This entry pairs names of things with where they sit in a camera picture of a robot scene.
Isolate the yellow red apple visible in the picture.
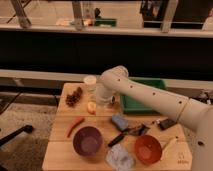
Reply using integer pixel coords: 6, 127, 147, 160
87, 102, 96, 115

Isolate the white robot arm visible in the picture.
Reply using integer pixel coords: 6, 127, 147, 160
95, 66, 213, 171

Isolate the white paper cup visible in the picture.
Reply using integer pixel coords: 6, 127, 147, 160
83, 75, 97, 91

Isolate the green plastic tray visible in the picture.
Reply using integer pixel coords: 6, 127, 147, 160
120, 79, 166, 115

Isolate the brown grape bunch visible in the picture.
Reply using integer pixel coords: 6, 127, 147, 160
65, 87, 83, 107

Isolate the blue sponge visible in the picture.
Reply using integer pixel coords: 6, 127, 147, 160
111, 114, 129, 131

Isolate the orange carrot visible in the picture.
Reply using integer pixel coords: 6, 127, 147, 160
67, 116, 85, 138

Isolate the purple bowl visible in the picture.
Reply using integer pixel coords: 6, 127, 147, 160
73, 126, 103, 157

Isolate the green box in background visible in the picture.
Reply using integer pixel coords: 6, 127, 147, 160
95, 18, 117, 27

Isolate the small black tool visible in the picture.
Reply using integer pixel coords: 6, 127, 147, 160
156, 119, 176, 131

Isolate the red orange bowl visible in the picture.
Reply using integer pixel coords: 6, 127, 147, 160
134, 135, 162, 165

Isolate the black chair leg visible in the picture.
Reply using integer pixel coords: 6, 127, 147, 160
0, 125, 34, 147

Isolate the black handled knife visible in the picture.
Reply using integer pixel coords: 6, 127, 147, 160
108, 124, 149, 147

